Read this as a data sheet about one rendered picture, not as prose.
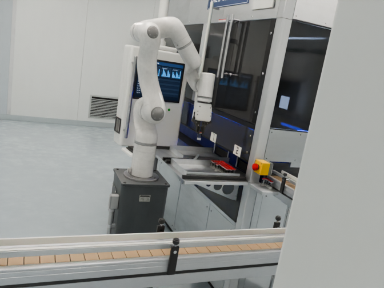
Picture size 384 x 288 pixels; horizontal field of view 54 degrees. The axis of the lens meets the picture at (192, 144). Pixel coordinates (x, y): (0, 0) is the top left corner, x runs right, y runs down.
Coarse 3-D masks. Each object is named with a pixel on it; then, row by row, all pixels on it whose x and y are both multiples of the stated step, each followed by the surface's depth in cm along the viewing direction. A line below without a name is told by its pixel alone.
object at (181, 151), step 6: (174, 150) 256; (180, 150) 267; (186, 150) 270; (192, 150) 272; (198, 150) 274; (204, 150) 276; (210, 150) 278; (180, 156) 246; (186, 156) 242; (192, 156) 244; (204, 156) 262; (210, 156) 265; (216, 156) 268; (228, 162) 256
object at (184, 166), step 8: (176, 160) 231; (184, 160) 233; (192, 160) 235; (200, 160) 237; (208, 160) 239; (176, 168) 221; (184, 168) 225; (192, 168) 227; (200, 168) 230; (208, 168) 233
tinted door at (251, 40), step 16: (240, 32) 238; (256, 32) 221; (240, 48) 237; (256, 48) 220; (240, 64) 236; (256, 64) 219; (240, 80) 235; (256, 80) 218; (240, 96) 234; (256, 96) 217; (224, 112) 251; (240, 112) 233
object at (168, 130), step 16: (128, 48) 274; (160, 48) 281; (128, 64) 273; (160, 64) 282; (176, 64) 289; (128, 80) 274; (160, 80) 286; (176, 80) 292; (128, 96) 277; (176, 96) 296; (176, 112) 300; (160, 128) 297; (176, 128) 304; (128, 144) 287; (160, 144) 301; (176, 144) 308
